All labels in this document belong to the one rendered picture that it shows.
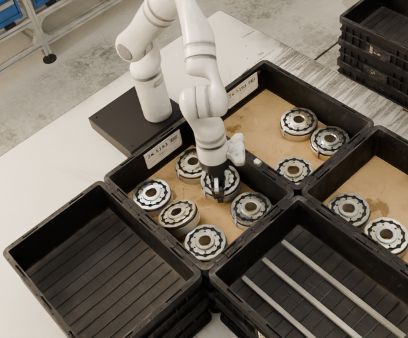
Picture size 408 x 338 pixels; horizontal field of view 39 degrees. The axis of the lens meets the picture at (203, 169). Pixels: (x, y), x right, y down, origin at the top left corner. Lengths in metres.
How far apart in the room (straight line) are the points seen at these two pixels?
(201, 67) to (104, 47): 2.26
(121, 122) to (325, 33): 1.71
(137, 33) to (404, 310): 0.94
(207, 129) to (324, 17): 2.23
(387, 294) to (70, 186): 0.98
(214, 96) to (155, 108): 0.61
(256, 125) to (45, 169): 0.69
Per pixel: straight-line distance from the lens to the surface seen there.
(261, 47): 2.15
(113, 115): 1.93
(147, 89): 1.76
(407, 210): 1.52
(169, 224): 1.44
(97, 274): 1.47
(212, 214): 1.50
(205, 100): 1.22
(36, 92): 3.34
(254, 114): 1.72
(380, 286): 1.40
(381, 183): 1.56
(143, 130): 1.84
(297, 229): 1.46
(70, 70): 3.40
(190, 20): 1.27
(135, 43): 1.62
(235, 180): 1.50
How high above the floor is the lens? 2.05
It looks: 50 degrees down
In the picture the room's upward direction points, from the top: 12 degrees counter-clockwise
